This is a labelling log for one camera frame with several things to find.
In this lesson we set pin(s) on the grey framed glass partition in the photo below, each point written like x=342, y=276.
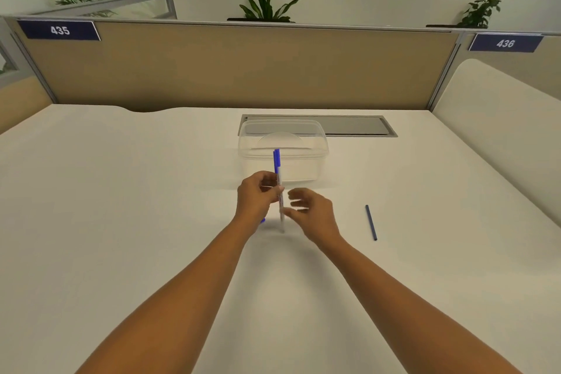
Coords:
x=118, y=5

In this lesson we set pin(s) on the person's right hand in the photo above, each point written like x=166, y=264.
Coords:
x=316, y=216

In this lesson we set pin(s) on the beige side partition panel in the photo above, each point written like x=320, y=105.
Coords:
x=499, y=124

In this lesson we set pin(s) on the blue capped clear pen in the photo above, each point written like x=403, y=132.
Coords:
x=278, y=185

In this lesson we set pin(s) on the person's right forearm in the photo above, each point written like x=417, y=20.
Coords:
x=403, y=312

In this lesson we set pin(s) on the beige desk partition panel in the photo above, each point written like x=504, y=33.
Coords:
x=245, y=67

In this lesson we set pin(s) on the clear plastic container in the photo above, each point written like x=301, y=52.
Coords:
x=283, y=150

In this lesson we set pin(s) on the person's left fingers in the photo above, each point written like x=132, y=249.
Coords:
x=271, y=185

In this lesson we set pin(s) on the person's left hand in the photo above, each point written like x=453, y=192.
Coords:
x=250, y=199

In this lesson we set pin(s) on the person's right thumb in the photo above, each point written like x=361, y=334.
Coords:
x=294, y=211

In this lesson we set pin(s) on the blue number sign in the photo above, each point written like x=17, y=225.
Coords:
x=505, y=43
x=59, y=30

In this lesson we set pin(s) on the person's left forearm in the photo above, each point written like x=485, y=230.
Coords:
x=171, y=303

